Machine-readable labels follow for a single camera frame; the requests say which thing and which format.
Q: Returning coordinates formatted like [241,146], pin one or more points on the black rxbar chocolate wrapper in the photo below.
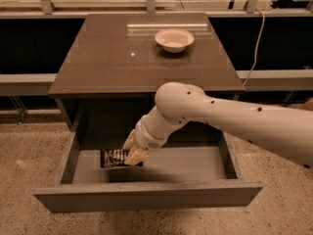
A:
[113,158]

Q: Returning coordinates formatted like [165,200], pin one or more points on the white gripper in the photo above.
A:
[144,138]

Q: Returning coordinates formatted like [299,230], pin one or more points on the metal railing frame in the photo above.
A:
[146,0]

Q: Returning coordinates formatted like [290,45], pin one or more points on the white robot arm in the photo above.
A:
[285,132]

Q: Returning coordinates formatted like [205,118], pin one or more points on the grey cabinet with counter top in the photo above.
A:
[116,56]

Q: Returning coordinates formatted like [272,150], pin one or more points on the open grey top drawer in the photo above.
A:
[197,168]

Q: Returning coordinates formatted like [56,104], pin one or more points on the white paper bowl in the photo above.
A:
[174,40]

